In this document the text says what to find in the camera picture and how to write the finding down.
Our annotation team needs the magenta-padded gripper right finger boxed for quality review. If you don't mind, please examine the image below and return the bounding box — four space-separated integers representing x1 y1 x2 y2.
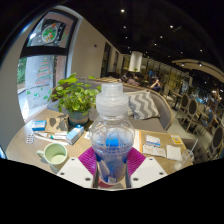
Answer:
125 147 169 189

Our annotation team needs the drinking glass with straw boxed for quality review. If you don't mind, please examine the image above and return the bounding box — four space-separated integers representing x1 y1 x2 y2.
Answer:
173 139 198 171

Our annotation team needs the group of oval-back chairs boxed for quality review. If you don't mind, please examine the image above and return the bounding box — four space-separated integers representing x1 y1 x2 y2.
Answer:
166 89 224 161

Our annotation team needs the yellow card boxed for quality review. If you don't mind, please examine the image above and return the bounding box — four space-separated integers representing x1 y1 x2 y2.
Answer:
170 134 184 145

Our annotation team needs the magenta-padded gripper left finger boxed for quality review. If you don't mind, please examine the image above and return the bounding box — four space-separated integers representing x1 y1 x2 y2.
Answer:
55 146 99 189

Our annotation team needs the clear bottle with blue label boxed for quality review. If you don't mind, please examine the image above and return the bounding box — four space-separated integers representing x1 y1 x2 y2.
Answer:
89 82 136 185

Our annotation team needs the green potted plant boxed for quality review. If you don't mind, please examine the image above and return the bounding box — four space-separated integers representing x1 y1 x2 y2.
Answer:
48 72 102 127

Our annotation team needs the pill blister pack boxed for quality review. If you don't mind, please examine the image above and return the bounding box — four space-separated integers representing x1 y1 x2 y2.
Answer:
25 132 35 144

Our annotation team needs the group of ceiling spotlights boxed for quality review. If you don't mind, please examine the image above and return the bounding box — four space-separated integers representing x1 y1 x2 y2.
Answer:
116 6 221 66

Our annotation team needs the white round column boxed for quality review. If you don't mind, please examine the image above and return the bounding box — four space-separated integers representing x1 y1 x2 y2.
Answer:
128 50 143 73

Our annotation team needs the white paper napkin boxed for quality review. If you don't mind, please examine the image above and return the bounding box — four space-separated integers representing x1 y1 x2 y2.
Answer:
165 144 183 162

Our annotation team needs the window with festive decals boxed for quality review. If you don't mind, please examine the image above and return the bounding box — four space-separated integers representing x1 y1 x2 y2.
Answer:
17 9 78 121

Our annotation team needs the printed leaflet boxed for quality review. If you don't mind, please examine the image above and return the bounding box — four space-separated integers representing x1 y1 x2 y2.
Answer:
142 143 167 158

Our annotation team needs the white toothpaste tube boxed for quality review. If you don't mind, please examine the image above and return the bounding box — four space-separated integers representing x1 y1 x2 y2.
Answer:
33 130 69 141

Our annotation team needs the pale green ceramic mug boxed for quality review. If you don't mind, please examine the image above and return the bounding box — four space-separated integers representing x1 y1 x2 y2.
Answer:
36 142 69 167

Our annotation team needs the grey curved sofa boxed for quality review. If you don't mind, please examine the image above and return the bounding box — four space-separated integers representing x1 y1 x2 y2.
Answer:
48 77 174 133

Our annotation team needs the person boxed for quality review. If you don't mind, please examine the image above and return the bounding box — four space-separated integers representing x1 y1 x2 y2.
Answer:
128 72 142 87
149 75 163 93
120 70 133 84

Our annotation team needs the light blue carton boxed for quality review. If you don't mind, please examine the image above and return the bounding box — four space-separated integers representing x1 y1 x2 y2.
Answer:
65 124 85 146

